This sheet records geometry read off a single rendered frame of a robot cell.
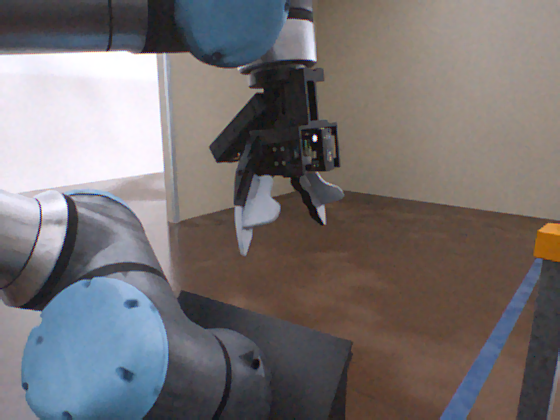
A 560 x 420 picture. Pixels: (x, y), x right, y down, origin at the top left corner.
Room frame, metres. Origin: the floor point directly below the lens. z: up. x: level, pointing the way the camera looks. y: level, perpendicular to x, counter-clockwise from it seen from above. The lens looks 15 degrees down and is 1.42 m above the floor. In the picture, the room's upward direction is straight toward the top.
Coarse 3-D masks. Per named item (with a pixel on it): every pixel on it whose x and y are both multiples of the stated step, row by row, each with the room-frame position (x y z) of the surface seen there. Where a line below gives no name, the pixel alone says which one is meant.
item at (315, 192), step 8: (304, 176) 0.54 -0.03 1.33; (312, 176) 0.53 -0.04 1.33; (320, 176) 0.53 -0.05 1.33; (296, 184) 0.54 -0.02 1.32; (304, 184) 0.54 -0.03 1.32; (312, 184) 0.54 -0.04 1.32; (320, 184) 0.54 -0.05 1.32; (328, 184) 0.53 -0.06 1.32; (304, 192) 0.55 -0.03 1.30; (312, 192) 0.55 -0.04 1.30; (320, 192) 0.54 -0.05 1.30; (328, 192) 0.54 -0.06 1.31; (336, 192) 0.53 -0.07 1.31; (304, 200) 0.55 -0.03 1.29; (312, 200) 0.55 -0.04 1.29; (320, 200) 0.55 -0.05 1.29; (328, 200) 0.55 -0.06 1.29; (336, 200) 0.54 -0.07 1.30; (312, 208) 0.56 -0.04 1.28; (320, 208) 0.56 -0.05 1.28; (312, 216) 0.56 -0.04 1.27; (320, 216) 0.56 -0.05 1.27; (320, 224) 0.57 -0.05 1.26
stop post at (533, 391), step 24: (552, 240) 1.10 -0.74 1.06; (552, 264) 1.11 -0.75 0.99; (552, 288) 1.10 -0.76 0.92; (552, 312) 1.10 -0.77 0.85; (552, 336) 1.09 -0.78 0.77; (528, 360) 1.12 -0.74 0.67; (552, 360) 1.08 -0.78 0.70; (528, 384) 1.12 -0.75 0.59; (552, 384) 1.08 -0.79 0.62; (528, 408) 1.11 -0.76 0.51; (552, 408) 1.12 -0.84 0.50
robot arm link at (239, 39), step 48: (0, 0) 0.25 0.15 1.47; (48, 0) 0.26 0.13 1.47; (96, 0) 0.27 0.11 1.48; (144, 0) 0.28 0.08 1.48; (192, 0) 0.29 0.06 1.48; (240, 0) 0.31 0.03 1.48; (288, 0) 0.34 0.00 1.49; (0, 48) 0.27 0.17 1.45; (48, 48) 0.28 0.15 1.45; (96, 48) 0.30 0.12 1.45; (144, 48) 0.31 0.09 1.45; (192, 48) 0.30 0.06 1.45; (240, 48) 0.32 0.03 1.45
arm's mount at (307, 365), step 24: (192, 312) 0.65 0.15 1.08; (216, 312) 0.64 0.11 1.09; (240, 312) 0.62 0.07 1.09; (264, 336) 0.58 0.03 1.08; (288, 336) 0.56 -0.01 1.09; (312, 336) 0.55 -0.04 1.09; (288, 360) 0.54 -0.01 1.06; (312, 360) 0.52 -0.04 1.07; (336, 360) 0.51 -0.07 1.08; (288, 384) 0.51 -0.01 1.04; (312, 384) 0.50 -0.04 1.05; (336, 384) 0.49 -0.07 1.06; (288, 408) 0.49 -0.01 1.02; (312, 408) 0.48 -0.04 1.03; (336, 408) 0.50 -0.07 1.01
